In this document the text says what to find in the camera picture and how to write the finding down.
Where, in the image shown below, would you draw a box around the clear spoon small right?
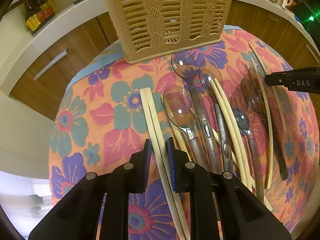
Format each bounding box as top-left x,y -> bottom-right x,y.
231,90 -> 264,203

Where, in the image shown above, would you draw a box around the metal drawer handle left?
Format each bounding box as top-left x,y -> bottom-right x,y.
34,49 -> 68,81

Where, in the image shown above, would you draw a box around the beige plastic utensil basket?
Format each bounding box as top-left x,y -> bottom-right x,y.
105,0 -> 232,64

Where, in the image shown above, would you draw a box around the dark sauce bottle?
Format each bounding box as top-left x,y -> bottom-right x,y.
31,0 -> 55,21

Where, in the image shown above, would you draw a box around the joined wooden chopstick pair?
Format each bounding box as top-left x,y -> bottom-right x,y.
139,87 -> 190,239

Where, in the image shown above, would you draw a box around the dark tinted spoon right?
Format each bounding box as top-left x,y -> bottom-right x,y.
240,67 -> 289,180

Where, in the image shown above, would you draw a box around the clear spoon large upper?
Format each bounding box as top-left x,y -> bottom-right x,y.
171,50 -> 222,174

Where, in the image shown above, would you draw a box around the thin wooden chopstick right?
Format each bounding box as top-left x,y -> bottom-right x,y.
248,42 -> 287,132

